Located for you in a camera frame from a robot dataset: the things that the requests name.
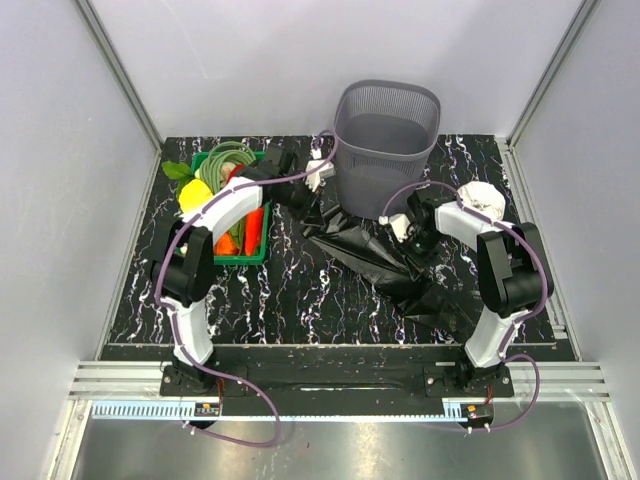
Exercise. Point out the yellow white cabbage toy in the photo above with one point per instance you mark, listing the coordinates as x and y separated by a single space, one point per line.
193 195

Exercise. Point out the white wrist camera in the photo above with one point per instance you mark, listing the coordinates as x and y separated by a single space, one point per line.
399 225
317 170

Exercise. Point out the green long beans bundle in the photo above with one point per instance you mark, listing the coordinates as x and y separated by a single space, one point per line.
235 153

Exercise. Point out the green plastic basket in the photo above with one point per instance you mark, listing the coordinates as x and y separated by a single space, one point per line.
238 230

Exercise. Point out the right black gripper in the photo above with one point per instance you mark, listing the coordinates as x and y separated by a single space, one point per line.
420 260

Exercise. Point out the large orange carrot toy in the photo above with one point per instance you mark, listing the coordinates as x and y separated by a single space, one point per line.
253 231

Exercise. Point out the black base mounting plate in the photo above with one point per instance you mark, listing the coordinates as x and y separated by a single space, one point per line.
425 370

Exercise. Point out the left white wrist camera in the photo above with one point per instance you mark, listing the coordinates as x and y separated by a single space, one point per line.
317 170

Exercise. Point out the black trash bag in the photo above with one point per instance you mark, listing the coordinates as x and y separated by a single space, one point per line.
375 254

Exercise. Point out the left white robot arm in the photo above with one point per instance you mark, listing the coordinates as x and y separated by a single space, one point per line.
237 182

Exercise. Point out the orange pumpkin toy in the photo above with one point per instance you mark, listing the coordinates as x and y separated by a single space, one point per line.
226 246

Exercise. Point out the grey mesh trash bin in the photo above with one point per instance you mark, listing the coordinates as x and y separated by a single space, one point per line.
385 132

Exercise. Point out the red chili pepper toy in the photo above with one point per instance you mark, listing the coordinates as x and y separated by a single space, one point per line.
235 171

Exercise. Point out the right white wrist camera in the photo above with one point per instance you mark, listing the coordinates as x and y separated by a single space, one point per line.
399 225

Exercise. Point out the aluminium frame rail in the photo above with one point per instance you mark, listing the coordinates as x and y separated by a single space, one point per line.
557 381

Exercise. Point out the green leafy vegetable toy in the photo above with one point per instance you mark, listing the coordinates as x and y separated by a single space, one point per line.
179 172

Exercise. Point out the white crumpled paper roll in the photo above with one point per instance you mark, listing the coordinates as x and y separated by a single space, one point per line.
483 197

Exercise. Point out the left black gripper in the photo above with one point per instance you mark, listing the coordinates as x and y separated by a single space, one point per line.
310 205

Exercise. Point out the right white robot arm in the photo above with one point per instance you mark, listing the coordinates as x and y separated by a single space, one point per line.
513 277

